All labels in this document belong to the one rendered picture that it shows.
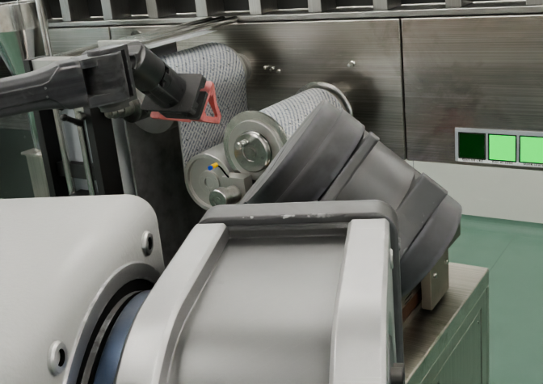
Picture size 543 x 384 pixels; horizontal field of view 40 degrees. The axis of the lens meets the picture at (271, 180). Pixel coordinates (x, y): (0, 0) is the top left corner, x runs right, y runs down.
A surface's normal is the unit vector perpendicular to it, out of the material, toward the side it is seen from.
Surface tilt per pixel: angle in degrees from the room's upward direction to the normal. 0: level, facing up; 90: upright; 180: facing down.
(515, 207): 90
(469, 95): 90
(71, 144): 90
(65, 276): 32
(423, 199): 75
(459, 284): 0
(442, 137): 90
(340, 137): 54
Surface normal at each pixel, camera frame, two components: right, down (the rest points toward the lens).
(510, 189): -0.53, 0.32
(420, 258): 0.03, 0.10
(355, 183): 0.17, -0.10
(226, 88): 0.85, 0.12
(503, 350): -0.10, -0.95
